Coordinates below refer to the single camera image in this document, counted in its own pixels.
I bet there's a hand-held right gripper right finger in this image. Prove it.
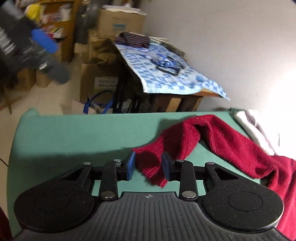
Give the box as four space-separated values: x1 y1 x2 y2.
161 152 240 201

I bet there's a green felt table cover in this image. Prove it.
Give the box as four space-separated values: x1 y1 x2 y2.
7 108 266 237

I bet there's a dark red knitted sweater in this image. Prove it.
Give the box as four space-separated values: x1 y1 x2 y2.
133 115 296 241

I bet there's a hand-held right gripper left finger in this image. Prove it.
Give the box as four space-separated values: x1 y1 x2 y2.
60 152 136 200

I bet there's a blue plastic wrapper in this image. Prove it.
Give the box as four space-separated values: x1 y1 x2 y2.
150 52 183 70

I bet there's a wooden table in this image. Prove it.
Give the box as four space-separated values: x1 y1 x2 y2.
148 90 221 113

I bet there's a flat black case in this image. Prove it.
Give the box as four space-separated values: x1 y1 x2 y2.
157 66 181 76

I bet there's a blue strap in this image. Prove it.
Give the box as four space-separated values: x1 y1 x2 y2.
84 90 114 114

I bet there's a white folded garment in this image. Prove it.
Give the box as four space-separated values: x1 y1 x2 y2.
233 109 281 156

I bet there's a labelled cardboard box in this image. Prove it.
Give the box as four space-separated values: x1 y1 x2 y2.
80 64 119 103

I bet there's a crumpled brown cardboard box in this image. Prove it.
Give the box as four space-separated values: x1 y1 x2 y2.
88 38 121 65

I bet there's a black metal stand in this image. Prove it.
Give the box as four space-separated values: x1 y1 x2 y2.
113 67 144 114

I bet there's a blue checkered cloth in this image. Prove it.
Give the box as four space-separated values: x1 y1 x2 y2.
114 43 230 101

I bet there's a striped dark garment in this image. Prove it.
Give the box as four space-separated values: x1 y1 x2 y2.
115 32 151 48

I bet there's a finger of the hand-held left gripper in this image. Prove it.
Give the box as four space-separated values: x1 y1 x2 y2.
38 58 71 84
31 29 59 54

